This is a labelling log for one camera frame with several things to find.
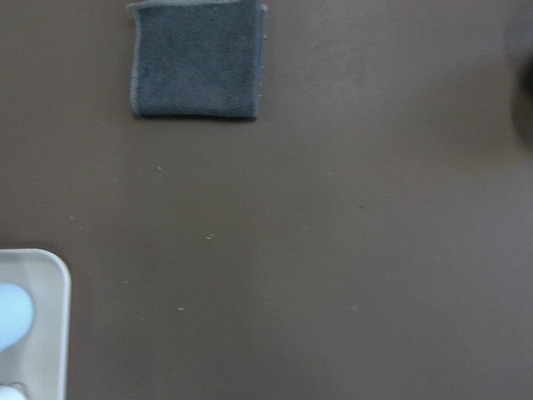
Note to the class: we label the blue cup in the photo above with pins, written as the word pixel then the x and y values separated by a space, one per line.
pixel 17 313

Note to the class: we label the pale yellow cup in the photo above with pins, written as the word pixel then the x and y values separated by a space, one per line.
pixel 10 393

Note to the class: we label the cream rabbit tray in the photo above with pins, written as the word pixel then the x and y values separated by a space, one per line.
pixel 37 365

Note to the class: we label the grey folded cloth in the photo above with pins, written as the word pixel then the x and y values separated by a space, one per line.
pixel 198 58

